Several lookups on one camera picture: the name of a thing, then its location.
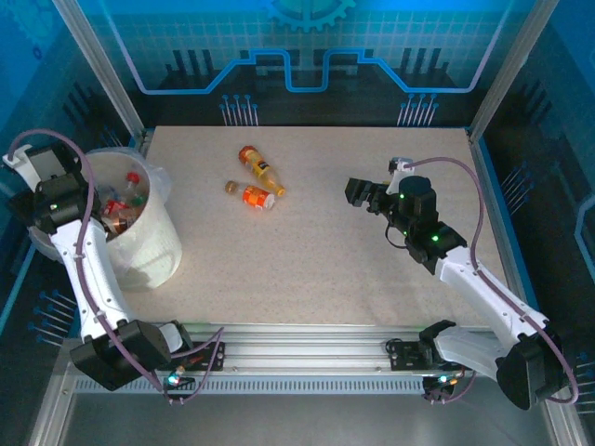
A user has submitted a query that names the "tea bottle red label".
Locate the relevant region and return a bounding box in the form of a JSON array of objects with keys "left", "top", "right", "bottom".
[{"left": 102, "top": 200, "right": 134, "bottom": 218}]

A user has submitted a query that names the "white plastic-lined bin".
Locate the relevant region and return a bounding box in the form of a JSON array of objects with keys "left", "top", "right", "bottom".
[{"left": 27, "top": 146, "right": 184, "bottom": 293}]

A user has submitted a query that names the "small orange bottle brown cap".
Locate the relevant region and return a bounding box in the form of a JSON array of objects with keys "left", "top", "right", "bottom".
[{"left": 224, "top": 179, "right": 277, "bottom": 214}]

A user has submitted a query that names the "yellow juice bottle orange cap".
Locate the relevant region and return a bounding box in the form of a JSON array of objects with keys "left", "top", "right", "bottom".
[{"left": 238, "top": 145, "right": 286, "bottom": 197}]

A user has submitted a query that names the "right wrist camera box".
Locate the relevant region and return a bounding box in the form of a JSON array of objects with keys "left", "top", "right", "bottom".
[{"left": 386, "top": 156, "right": 415, "bottom": 195}]

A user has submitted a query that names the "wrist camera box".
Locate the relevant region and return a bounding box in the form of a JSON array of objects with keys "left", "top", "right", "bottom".
[
  {"left": 386, "top": 156, "right": 415, "bottom": 195},
  {"left": 2, "top": 143, "right": 80, "bottom": 186}
]

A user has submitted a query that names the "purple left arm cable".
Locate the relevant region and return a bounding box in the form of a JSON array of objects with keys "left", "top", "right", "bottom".
[{"left": 8, "top": 128, "right": 166, "bottom": 389}]

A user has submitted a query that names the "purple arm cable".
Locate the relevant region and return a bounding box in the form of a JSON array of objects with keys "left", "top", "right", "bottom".
[
  {"left": 8, "top": 128, "right": 166, "bottom": 389},
  {"left": 402, "top": 156, "right": 581, "bottom": 405}
]

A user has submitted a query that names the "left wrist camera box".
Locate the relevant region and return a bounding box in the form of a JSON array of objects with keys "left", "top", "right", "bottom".
[{"left": 2, "top": 143, "right": 80, "bottom": 186}]

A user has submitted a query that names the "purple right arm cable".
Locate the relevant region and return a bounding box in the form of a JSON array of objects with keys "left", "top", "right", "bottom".
[{"left": 402, "top": 156, "right": 581, "bottom": 405}]

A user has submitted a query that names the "aluminium frame post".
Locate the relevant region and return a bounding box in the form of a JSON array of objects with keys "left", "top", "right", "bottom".
[
  {"left": 51, "top": 0, "right": 154, "bottom": 145},
  {"left": 466, "top": 0, "right": 562, "bottom": 145}
]

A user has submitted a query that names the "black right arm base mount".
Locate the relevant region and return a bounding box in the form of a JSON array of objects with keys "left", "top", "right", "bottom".
[{"left": 386, "top": 336, "right": 474, "bottom": 373}]

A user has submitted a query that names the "aluminium mounting rail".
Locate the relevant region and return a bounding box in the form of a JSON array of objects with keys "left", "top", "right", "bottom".
[{"left": 59, "top": 324, "right": 554, "bottom": 373}]

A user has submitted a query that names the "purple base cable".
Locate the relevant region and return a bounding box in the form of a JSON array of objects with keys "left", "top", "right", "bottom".
[
  {"left": 161, "top": 327, "right": 228, "bottom": 406},
  {"left": 420, "top": 366, "right": 480, "bottom": 405}
]

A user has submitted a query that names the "slotted grey cable duct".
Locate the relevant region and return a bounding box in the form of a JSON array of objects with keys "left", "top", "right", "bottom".
[{"left": 73, "top": 376, "right": 429, "bottom": 396}]

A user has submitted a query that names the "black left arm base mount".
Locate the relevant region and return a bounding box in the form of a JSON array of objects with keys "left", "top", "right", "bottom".
[{"left": 152, "top": 336, "right": 228, "bottom": 373}]

